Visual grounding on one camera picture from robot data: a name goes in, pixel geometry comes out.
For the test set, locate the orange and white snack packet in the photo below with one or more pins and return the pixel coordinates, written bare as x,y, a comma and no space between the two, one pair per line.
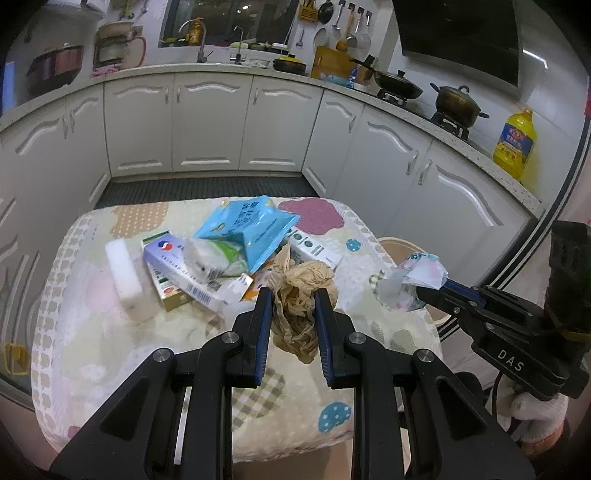
244,288

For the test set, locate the small kitchen faucet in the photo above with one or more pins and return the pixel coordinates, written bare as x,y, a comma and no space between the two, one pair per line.
238,50

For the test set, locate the white kitchen cabinets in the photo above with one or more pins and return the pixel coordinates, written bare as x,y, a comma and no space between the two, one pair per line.
207,124

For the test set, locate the white wrapper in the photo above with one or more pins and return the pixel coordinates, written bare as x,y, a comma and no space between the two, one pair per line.
415,277

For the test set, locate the black range hood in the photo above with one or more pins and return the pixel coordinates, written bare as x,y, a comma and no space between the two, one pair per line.
461,37

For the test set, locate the small amber oil bottle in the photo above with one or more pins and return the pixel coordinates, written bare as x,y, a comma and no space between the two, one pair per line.
197,31

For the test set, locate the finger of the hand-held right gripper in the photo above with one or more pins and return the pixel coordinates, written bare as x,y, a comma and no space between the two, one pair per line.
443,302
461,291

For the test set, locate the white and green long carton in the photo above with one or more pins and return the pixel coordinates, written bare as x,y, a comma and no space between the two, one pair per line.
314,249

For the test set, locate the tall kitchen faucet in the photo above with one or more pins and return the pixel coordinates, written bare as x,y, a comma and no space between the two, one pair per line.
202,46

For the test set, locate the green and yellow small box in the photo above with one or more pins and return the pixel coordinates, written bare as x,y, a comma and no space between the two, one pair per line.
171,296

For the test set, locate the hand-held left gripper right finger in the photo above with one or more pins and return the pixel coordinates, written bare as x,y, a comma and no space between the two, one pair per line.
323,341

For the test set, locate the dark cooking pot with lid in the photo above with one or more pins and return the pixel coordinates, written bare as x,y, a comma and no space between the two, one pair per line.
457,104

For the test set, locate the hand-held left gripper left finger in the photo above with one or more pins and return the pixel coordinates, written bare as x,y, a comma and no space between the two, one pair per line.
264,332

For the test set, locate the large yellow oil bottle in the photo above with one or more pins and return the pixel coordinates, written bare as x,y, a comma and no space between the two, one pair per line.
515,143

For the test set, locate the gas stove burner grate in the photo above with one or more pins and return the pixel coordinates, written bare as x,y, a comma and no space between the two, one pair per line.
455,127

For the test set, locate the hanging black pan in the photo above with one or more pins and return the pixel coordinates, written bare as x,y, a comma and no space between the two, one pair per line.
325,11

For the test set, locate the blue plastic package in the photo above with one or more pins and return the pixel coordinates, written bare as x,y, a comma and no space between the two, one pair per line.
249,226

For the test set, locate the white and green plastic bag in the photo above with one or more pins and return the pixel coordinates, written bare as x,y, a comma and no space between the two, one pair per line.
212,258

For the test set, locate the pink cloth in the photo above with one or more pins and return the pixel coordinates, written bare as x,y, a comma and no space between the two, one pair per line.
105,70

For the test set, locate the kitchen window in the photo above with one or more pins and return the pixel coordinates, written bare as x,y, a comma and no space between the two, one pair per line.
231,21

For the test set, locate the black wok with lid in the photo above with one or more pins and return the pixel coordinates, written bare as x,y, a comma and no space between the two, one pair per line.
397,83

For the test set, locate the round wooden stool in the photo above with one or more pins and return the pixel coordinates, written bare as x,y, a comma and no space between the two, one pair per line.
397,247

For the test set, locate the wooden cutting board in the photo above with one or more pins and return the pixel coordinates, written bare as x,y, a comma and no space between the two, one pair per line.
330,60

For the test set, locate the person's right hand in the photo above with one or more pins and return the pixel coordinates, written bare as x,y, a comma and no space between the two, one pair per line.
538,415

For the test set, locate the dark red rice cooker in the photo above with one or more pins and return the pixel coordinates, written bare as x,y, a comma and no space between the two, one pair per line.
55,64

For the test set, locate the blue and white medicine box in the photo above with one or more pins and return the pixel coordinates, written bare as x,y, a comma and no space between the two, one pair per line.
171,258

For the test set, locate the white foam block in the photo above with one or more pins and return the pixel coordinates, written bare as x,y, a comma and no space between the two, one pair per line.
129,277

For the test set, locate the brown paper bag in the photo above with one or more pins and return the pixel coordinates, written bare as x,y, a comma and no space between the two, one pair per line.
300,286

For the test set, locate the dark ribbed floor mat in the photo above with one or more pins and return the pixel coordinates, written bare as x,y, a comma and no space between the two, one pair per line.
207,189

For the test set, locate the yellow utensil holder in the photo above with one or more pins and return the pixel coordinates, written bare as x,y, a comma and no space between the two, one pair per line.
308,11

